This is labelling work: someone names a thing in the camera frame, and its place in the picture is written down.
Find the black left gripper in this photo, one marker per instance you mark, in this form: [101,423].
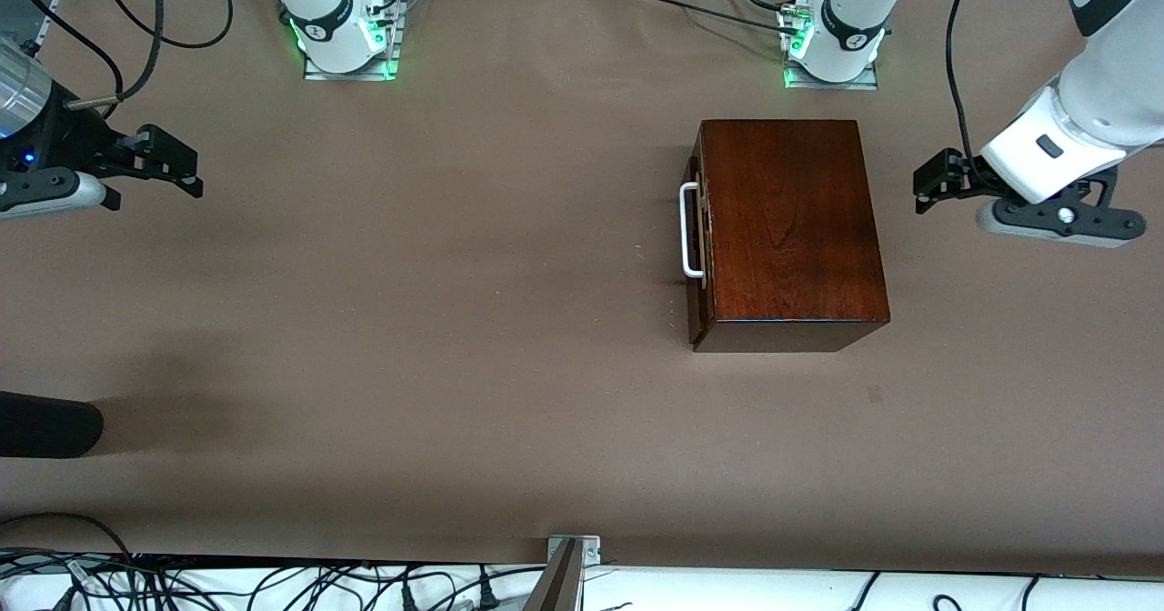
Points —
[957,175]

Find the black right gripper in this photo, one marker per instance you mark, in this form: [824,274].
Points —
[65,141]

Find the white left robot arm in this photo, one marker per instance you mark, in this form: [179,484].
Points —
[855,11]

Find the dark brown wooden cabinet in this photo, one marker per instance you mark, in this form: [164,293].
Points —
[791,229]

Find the black cylinder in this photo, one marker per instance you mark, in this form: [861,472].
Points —
[45,425]

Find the dark metal beam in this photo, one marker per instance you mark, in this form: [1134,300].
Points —
[555,588]

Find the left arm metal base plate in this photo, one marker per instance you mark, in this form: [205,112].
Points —
[832,85]

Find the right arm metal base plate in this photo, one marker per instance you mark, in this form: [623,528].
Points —
[350,75]

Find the small metal corner bracket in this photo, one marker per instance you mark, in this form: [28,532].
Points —
[591,552]

